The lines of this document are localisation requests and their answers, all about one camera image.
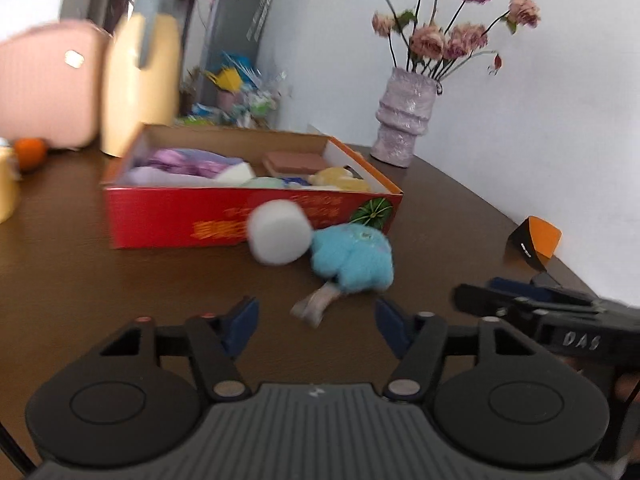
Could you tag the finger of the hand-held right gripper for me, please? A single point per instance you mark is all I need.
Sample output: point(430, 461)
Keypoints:
point(495, 302)
point(530, 290)

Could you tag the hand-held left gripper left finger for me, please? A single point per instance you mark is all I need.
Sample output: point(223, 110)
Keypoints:
point(242, 325)

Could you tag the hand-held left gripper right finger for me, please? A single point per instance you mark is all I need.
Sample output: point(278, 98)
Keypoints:
point(394, 330)

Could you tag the blue plush toy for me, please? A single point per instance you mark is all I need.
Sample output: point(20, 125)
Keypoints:
point(352, 257)

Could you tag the white fluffy pom ball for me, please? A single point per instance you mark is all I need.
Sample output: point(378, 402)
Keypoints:
point(279, 231)

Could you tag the red cardboard box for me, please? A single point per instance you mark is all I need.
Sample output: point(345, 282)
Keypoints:
point(175, 220)

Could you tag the light green soft towel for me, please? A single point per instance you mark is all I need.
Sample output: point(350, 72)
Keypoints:
point(265, 182)

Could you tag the white sponge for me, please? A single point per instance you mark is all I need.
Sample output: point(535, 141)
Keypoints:
point(235, 175)

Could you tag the yellow plush toy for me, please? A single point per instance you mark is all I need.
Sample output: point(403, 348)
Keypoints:
point(337, 180)

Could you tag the black orange plastic object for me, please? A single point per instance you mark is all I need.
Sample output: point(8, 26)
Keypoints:
point(537, 240)

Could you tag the purple plush cloth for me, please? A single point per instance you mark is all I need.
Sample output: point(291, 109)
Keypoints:
point(192, 161)

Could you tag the purple folded towel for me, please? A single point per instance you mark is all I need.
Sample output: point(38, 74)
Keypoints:
point(145, 175)

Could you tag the pink ribbed vase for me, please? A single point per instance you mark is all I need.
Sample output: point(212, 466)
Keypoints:
point(405, 120)

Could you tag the yellow watering can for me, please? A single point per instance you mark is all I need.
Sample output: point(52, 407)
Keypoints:
point(227, 79)

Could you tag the yellow thermos jug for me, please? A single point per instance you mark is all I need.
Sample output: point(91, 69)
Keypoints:
point(140, 75)

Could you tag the pink artificial flower bouquet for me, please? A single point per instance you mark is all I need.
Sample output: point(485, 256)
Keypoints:
point(440, 35)

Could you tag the orange fruit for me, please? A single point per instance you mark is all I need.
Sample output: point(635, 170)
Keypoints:
point(30, 153)

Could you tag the grey refrigerator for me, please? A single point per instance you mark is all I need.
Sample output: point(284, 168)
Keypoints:
point(237, 25)

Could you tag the pink suitcase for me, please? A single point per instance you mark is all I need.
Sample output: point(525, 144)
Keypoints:
point(47, 85)

